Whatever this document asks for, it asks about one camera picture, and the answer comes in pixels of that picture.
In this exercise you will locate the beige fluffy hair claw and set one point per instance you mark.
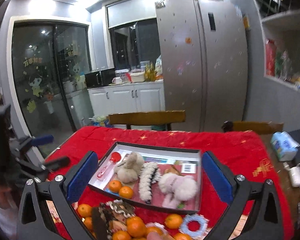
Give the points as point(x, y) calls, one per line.
point(129, 169)

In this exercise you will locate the black microwave oven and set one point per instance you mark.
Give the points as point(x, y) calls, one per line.
point(100, 78)

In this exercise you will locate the white charger adapter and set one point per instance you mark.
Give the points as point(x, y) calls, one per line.
point(294, 174)

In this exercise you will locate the red blanket with bears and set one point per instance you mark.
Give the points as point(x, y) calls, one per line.
point(243, 152)

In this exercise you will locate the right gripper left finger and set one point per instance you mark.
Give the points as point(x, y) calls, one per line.
point(34, 218)

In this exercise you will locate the glass sliding door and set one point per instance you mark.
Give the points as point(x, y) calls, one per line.
point(48, 59)

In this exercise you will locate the gold foil wrapped candy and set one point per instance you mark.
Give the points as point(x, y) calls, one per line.
point(172, 170)

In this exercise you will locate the red clear plastic toy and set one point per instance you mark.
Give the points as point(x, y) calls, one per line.
point(105, 170)

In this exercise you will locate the black shallow box tray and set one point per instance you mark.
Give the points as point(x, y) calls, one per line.
point(186, 161)

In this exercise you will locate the blue tissue pack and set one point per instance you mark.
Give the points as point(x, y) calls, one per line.
point(284, 145)

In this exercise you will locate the silver double door refrigerator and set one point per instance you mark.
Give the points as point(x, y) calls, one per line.
point(204, 62)

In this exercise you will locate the brown white frilly scrunchie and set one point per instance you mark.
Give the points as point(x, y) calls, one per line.
point(115, 215)

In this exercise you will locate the large orange mandarin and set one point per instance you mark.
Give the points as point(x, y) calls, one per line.
point(126, 192)

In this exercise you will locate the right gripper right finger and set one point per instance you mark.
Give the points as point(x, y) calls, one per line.
point(265, 218)

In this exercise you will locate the white wall shelf unit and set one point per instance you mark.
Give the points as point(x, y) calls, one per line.
point(280, 22)

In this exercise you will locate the white pink fluffy hair claw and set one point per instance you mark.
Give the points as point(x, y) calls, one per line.
point(177, 189)

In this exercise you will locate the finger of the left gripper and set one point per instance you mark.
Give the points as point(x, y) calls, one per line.
point(40, 140)
point(44, 167)

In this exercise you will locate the mandarin orange left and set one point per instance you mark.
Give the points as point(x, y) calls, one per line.
point(84, 210)

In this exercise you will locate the blue white scrunchie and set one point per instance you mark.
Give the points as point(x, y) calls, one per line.
point(194, 225)

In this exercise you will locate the black white fuzzy hair clip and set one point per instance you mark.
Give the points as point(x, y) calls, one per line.
point(150, 174)

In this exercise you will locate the white kitchen cabinet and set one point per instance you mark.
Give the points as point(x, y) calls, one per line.
point(128, 98)

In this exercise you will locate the wooden chair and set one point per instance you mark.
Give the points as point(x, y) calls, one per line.
point(260, 128)
point(156, 118)

